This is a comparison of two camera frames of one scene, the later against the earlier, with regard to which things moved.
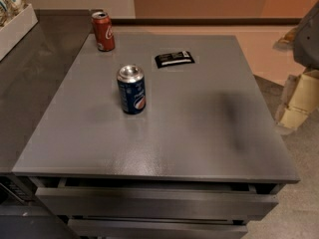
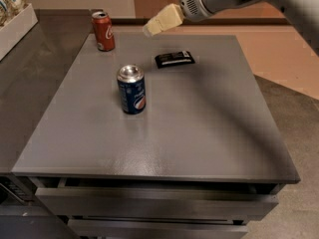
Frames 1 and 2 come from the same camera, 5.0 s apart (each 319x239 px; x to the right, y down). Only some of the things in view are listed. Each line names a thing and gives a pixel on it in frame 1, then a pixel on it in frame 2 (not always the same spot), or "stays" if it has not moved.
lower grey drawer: [156, 228] stays
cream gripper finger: [300, 96] -> [166, 18]
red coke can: [103, 30] stays
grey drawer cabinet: [200, 161] stays
